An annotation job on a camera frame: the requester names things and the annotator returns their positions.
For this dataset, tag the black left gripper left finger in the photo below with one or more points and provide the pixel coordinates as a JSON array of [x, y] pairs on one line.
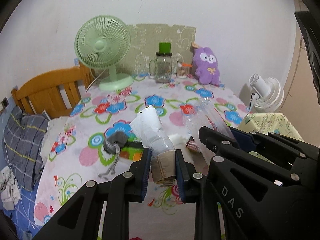
[[104, 205]]

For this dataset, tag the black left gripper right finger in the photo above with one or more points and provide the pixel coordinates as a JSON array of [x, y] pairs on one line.
[[225, 211]]

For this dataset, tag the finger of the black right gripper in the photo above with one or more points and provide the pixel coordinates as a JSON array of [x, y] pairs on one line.
[[271, 160]]

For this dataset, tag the green snack packet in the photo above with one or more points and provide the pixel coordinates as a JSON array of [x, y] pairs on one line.
[[133, 149]]

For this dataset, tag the clear plastic cup sleeve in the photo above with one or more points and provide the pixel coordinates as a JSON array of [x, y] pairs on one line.
[[202, 113]]

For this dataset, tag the white tissue pack with sleeve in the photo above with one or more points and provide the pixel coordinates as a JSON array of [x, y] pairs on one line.
[[148, 128]]

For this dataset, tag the yellow cartoon storage box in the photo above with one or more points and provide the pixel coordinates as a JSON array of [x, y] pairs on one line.
[[269, 122]]

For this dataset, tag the beige door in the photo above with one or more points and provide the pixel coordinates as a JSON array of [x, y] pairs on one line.
[[300, 103]]

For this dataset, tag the blue bed sheet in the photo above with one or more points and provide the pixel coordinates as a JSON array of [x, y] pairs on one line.
[[22, 217]]

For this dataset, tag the white standing fan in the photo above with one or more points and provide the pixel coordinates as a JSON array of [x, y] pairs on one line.
[[268, 94]]

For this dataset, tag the crumpled white cloth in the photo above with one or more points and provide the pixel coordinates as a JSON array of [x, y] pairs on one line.
[[10, 193]]

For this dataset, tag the grey fabric scrunchie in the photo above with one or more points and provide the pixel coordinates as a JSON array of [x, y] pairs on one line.
[[113, 145]]

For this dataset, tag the floral tablecloth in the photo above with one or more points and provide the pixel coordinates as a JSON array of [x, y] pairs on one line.
[[77, 154]]

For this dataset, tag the grey plaid pillow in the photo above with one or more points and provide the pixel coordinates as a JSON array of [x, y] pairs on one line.
[[22, 143]]

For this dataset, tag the purple plush bunny toy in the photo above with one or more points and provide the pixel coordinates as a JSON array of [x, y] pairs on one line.
[[206, 69]]

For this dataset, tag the wooden bed headboard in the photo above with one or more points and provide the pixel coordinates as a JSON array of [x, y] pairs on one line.
[[55, 92]]

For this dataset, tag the small jar with orange lid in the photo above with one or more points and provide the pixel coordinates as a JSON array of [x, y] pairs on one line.
[[183, 69]]

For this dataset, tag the glass jar with green lid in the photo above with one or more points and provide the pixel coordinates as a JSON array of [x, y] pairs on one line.
[[160, 68]]

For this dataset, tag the green patterned cardboard panel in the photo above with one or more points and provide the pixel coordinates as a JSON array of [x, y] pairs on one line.
[[145, 40]]

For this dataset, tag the green desk fan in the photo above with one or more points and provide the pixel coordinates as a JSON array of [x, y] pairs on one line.
[[100, 44]]

